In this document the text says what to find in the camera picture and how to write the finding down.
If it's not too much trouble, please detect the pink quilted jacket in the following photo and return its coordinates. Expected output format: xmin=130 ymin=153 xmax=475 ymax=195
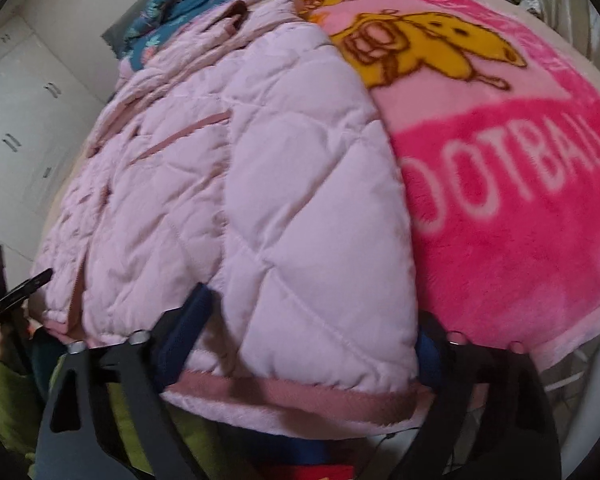
xmin=30 ymin=0 xmax=422 ymax=440

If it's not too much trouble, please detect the green sleeve left forearm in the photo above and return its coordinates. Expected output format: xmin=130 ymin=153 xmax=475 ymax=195
xmin=0 ymin=361 xmax=44 ymax=476

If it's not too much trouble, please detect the pink football cartoon blanket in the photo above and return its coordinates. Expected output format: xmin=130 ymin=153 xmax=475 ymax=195
xmin=302 ymin=0 xmax=600 ymax=370

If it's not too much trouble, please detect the blue floral pink quilt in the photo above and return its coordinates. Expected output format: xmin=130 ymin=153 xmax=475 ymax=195
xmin=116 ymin=0 xmax=301 ymax=74

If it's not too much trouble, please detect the white glossy wardrobe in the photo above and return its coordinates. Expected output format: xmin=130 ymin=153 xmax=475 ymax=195
xmin=0 ymin=12 xmax=106 ymax=266

